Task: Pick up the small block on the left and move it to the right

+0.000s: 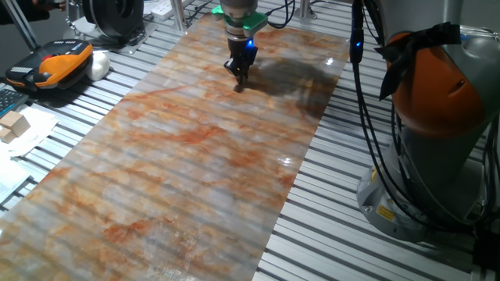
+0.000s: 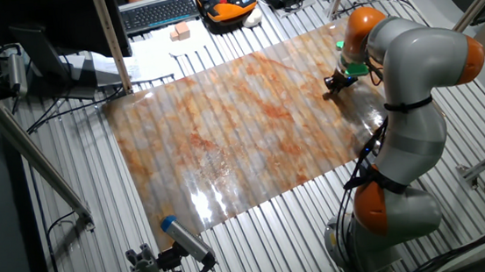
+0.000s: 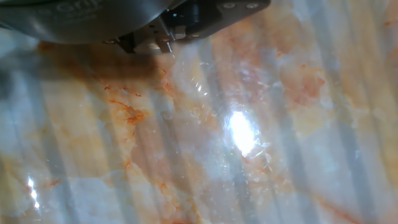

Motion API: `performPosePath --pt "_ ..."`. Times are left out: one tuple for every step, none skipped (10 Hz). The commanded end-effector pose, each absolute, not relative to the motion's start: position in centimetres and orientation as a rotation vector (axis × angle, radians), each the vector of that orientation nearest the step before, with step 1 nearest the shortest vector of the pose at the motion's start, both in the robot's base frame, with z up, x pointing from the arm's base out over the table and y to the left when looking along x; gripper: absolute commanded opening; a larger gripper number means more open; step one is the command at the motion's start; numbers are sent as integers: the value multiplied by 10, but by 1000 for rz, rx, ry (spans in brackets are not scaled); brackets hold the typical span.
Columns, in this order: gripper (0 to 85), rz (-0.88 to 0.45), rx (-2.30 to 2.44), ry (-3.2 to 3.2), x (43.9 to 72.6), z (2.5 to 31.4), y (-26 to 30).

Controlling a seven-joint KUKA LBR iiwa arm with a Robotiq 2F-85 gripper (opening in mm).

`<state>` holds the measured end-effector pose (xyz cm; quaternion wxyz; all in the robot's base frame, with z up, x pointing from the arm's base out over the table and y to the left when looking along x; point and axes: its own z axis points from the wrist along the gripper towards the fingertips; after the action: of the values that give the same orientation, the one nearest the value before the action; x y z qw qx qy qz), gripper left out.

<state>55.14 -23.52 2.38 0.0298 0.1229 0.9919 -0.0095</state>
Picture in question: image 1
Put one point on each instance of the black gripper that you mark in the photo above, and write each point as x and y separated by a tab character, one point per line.
240	52

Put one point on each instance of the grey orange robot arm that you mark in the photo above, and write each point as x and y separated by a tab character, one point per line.
429	97

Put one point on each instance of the large wooden block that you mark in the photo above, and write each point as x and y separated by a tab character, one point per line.
15	123

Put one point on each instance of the white power strip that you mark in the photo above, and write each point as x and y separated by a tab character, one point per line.
162	11

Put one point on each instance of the orange marble pattern mat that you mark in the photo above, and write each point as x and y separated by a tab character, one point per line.
176	156

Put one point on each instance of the white rounded object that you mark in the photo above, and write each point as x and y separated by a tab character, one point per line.
98	65

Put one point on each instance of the orange black teach pendant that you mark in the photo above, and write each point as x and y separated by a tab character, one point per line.
58	62

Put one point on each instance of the white paper sheets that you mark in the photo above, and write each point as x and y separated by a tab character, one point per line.
37	130

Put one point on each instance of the black computer keyboard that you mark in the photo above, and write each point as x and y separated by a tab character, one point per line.
11	102

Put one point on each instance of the medium wooden cube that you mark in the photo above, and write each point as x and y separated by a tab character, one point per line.
7	135

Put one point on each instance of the green camera mount plate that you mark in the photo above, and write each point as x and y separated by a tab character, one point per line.
254	23

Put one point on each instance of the thin aluminium post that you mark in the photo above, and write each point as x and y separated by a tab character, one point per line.
179	15

